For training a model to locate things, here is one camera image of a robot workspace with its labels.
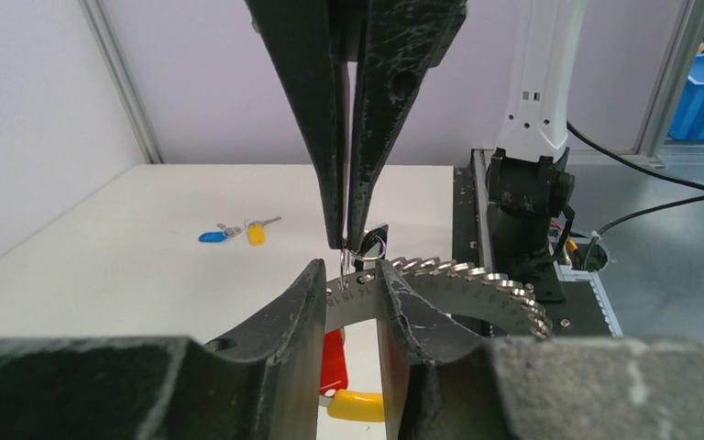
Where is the black key tag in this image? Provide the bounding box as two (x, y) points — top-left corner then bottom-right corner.
(353, 223), (390, 271)

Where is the metal keyring with small rings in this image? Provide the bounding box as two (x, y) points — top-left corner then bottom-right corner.
(318, 246), (555, 424)

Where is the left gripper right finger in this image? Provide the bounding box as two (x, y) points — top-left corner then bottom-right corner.
(376, 261), (704, 439)

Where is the right camera cable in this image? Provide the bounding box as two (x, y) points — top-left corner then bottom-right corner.
(566, 120), (704, 238)

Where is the right aluminium frame post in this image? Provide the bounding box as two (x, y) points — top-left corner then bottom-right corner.
(79, 0), (164, 164)

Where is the yellow key tag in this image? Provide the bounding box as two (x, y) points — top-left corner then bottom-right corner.
(245, 216), (282, 247)

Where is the white cable duct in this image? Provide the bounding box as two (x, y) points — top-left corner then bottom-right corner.
(545, 264), (623, 337)

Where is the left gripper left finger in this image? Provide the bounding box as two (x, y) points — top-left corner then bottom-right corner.
(0, 259), (326, 439)

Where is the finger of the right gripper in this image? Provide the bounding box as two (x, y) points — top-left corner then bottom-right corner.
(346, 1), (467, 250)
(246, 0), (348, 249)

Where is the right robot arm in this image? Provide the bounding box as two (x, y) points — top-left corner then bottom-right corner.
(247, 0), (587, 280)

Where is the blue key tag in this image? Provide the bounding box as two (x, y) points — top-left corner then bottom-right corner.
(198, 224), (243, 244)

